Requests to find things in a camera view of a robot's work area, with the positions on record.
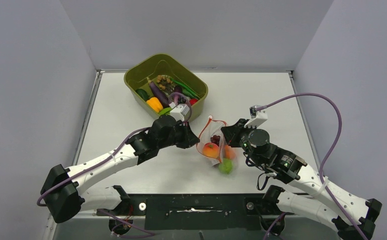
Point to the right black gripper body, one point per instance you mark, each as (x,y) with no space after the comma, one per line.
(234,139)

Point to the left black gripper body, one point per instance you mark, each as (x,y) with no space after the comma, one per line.
(181,132)

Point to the dark red grape bunch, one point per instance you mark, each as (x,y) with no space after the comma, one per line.
(215,139)

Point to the orange toy fruit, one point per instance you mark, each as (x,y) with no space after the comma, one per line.
(229,153)

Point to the clear zip bag orange zipper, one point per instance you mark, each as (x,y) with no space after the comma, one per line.
(211,128)

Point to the peach toy fruit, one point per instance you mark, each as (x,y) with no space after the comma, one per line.
(211,150)

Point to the light green toy cabbage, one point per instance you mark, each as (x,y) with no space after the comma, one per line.
(226,166)

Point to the purple toy eggplant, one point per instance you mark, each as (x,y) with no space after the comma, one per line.
(158,93)

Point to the olive green plastic bin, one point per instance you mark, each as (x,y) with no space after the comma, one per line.
(163,64)

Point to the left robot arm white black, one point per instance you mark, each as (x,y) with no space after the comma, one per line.
(67,191)

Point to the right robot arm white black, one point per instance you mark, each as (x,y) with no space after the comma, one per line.
(350,216)

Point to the green toy pepper slice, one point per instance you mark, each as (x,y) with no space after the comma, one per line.
(165,111)

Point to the red toy tomato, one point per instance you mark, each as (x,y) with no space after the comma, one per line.
(193,101)

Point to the yellow toy pepper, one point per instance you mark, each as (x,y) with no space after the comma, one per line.
(155,104)

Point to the small green cucumber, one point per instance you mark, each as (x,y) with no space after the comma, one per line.
(188,94)

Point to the small purple eggplant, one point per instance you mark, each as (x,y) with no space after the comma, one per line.
(177,89)

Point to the long green bean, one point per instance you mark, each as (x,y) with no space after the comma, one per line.
(190,90)

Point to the tan toy peanuts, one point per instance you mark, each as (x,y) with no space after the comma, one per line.
(165,83)

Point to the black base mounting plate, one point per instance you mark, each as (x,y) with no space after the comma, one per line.
(196,211)

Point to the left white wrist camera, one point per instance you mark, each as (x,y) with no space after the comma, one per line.
(181,112)

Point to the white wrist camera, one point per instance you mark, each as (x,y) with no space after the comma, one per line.
(181,112)
(258,116)

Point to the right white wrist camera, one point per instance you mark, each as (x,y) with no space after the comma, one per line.
(258,116)

